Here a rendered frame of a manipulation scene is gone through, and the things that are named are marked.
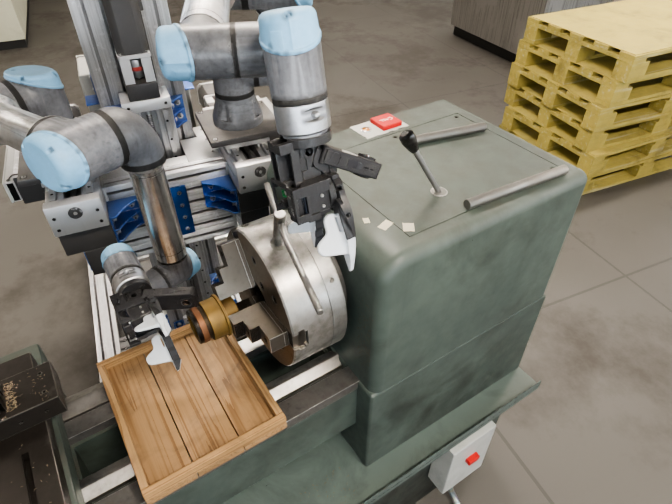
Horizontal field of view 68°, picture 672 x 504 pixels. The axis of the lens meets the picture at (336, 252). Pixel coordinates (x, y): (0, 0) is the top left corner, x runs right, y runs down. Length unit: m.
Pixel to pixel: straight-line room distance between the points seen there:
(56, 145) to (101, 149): 0.08
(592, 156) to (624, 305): 1.02
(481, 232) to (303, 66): 0.54
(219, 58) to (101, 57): 0.90
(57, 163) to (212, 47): 0.41
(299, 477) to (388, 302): 0.65
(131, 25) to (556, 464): 2.04
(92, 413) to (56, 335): 1.51
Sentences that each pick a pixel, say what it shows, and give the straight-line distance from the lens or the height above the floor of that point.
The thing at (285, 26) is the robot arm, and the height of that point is 1.67.
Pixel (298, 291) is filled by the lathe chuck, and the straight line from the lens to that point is 0.95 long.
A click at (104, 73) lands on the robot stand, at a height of 1.31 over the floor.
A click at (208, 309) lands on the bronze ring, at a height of 1.12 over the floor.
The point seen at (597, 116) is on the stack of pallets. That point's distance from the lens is 3.39.
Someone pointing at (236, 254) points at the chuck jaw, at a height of 1.18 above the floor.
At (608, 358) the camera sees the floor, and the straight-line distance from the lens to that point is 2.64.
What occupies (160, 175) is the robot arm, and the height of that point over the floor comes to 1.26.
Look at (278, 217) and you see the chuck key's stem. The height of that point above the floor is 1.31.
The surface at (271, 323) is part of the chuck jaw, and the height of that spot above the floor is 1.10.
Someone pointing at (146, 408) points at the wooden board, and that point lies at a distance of 1.21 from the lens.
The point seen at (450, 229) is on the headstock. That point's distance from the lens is 0.99.
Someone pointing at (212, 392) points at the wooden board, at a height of 0.89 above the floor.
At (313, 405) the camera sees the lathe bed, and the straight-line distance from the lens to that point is 1.17.
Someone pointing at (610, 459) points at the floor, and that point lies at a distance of 2.33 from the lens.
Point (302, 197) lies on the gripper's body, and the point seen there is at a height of 1.46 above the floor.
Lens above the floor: 1.85
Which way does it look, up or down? 40 degrees down
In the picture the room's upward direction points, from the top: straight up
